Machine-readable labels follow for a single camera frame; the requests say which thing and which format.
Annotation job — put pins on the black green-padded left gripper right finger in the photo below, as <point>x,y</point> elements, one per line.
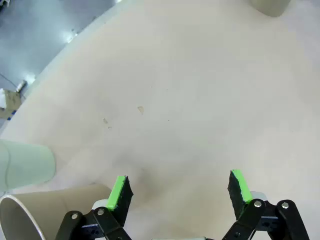
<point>240,197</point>

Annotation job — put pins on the small white cylinder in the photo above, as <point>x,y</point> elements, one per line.
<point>21,85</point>

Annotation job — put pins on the cardboard box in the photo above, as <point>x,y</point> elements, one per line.
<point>12,106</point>

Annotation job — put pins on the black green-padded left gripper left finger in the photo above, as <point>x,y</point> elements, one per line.
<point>117,200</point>

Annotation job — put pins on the pale green plastic cup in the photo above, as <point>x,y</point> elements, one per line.
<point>25,165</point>
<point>268,6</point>

